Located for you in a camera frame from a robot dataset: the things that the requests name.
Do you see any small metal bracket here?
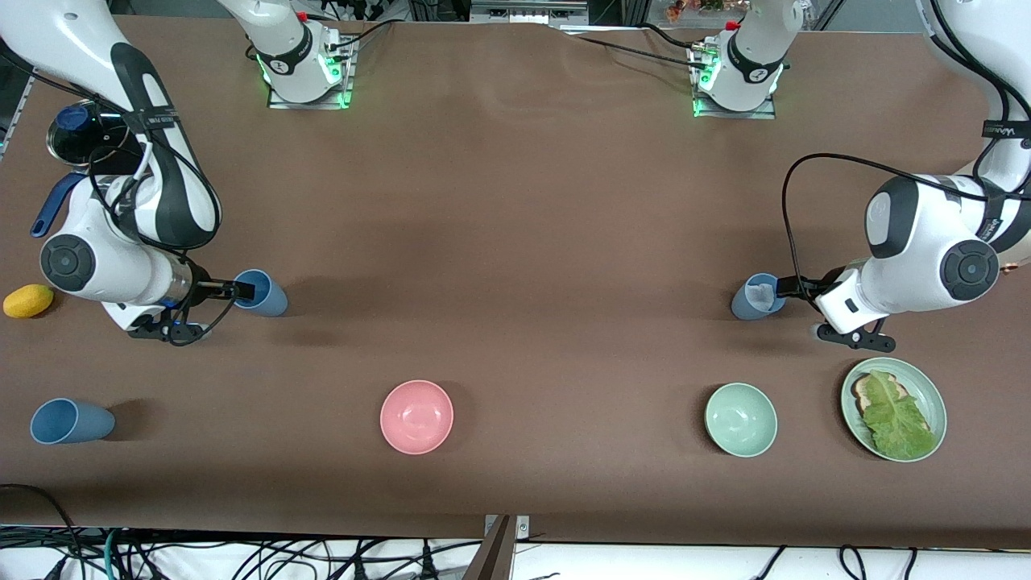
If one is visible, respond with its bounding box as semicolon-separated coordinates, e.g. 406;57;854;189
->
483;514;531;539

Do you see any blue cup holding tissue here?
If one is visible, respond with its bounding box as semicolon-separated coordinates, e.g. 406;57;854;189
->
731;273;786;321

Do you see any dark pot with blue handle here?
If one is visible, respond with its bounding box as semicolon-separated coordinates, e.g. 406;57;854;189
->
31;101;146;239

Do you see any mint green plate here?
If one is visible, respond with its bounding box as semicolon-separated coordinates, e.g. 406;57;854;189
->
840;357;948;463

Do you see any aluminium frame profile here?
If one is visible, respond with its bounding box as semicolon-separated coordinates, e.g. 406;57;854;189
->
470;0;589;25

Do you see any blue plastic cup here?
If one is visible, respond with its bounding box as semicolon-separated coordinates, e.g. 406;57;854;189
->
232;269;288;317
30;398;116;445

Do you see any pink bowl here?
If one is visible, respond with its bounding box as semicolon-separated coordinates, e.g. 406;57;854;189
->
379;379;454;456

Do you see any mint green bowl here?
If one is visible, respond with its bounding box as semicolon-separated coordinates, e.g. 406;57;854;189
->
705;383;779;458

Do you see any yellow lemon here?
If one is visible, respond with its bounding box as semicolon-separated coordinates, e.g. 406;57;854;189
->
2;284;55;319

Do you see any toast bread slice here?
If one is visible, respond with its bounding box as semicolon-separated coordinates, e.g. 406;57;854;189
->
852;372;911;416

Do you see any green lettuce leaf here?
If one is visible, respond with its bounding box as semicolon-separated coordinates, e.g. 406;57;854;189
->
862;371;939;460

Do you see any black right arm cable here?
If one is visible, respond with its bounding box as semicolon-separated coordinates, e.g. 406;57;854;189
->
0;40;226;347

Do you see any black base cable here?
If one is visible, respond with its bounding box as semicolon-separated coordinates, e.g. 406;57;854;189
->
643;23;700;51
322;18;397;53
573;34;710;72

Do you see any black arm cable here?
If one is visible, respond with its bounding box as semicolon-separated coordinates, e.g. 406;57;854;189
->
0;40;226;347
780;153;1031;303

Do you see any dark camera mount post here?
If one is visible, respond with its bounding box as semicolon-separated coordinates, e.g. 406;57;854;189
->
463;514;516;580

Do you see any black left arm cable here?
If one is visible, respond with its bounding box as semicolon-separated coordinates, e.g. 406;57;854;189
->
780;153;1031;303

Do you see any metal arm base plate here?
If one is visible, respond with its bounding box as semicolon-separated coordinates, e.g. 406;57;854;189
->
691;40;778;120
267;32;355;110

